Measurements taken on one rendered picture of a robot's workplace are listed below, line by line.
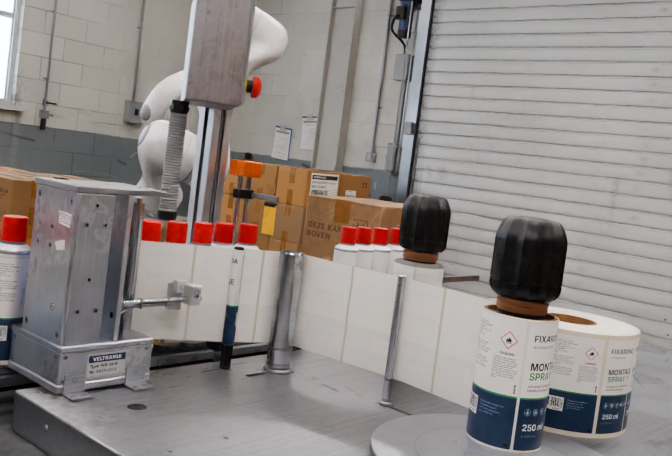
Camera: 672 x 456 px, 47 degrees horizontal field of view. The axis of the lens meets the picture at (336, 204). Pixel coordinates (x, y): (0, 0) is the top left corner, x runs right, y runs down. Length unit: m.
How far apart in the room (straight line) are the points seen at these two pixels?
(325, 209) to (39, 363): 1.11
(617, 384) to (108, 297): 0.71
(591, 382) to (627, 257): 4.47
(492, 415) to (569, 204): 4.87
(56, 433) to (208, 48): 0.67
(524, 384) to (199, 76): 0.74
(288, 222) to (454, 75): 1.97
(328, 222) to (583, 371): 1.04
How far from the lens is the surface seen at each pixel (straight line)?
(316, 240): 2.05
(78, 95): 7.45
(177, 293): 1.17
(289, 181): 5.22
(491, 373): 0.91
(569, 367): 1.13
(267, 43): 2.05
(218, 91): 1.33
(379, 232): 1.66
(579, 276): 5.72
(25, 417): 1.05
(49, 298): 1.05
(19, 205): 4.70
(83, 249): 1.02
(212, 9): 1.35
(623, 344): 1.16
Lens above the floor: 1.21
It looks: 3 degrees down
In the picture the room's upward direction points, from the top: 7 degrees clockwise
